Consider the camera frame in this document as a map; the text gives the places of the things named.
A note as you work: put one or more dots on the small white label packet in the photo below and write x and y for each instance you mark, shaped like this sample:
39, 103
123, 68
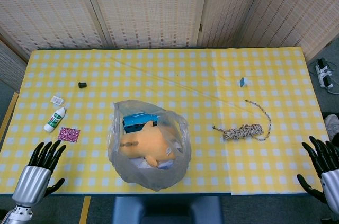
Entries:
57, 100

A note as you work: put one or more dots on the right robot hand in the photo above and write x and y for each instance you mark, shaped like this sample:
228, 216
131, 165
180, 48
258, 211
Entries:
321, 156

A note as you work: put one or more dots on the pink patterned card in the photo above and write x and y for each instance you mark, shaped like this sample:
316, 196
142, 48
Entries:
69, 134

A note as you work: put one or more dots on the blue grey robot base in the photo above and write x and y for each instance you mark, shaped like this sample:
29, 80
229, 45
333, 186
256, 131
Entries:
167, 209

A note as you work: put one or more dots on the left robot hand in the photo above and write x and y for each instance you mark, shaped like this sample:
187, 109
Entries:
34, 176

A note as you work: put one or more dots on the translucent plastic bag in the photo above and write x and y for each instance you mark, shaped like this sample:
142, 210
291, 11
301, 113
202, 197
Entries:
148, 145

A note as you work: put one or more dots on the white green plastic bottle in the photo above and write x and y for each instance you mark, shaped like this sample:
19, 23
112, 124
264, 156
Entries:
55, 119

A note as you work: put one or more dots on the blue plastic toy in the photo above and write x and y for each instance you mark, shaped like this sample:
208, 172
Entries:
136, 123

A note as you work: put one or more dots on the bamboo folding screen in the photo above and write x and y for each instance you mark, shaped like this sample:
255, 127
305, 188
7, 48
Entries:
148, 7

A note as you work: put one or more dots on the small black cap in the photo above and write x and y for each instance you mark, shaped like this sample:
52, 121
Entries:
82, 85

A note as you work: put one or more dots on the yellow checkered tablecloth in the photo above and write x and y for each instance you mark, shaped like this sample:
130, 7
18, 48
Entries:
212, 118

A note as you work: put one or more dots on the blue white eraser block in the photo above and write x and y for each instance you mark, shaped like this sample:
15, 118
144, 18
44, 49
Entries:
244, 82

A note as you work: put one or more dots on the white power strip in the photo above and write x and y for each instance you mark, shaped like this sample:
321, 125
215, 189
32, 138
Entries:
323, 74

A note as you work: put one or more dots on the orange plush toy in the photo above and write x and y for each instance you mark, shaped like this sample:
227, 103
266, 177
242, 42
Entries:
148, 143

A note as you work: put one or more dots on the white shoe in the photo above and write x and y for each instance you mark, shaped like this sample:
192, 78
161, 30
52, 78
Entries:
331, 126

